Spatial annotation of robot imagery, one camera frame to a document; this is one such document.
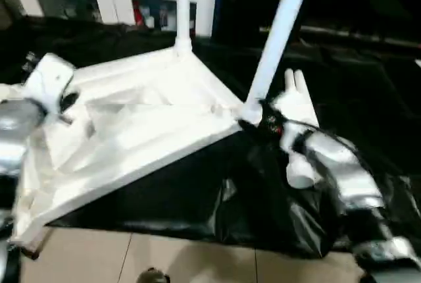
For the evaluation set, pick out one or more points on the dark metal rod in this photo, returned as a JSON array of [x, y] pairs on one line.
[[361, 36]]

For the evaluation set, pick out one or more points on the black mat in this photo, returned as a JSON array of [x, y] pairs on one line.
[[230, 181]]

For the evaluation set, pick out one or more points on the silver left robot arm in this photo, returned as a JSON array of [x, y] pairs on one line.
[[16, 125]]

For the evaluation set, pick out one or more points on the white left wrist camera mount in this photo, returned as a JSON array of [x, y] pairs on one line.
[[49, 79]]

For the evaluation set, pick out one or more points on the white plastic table top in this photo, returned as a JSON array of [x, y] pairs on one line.
[[131, 115]]

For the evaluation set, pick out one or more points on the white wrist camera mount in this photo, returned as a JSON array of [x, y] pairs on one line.
[[292, 121], [49, 79]]

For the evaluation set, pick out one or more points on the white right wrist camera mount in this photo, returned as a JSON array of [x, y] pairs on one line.
[[292, 121]]

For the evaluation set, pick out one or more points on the dark blue fabric panel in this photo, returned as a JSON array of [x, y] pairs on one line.
[[219, 3]]

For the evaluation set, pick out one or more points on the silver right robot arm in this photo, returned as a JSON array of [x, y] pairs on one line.
[[348, 164]]

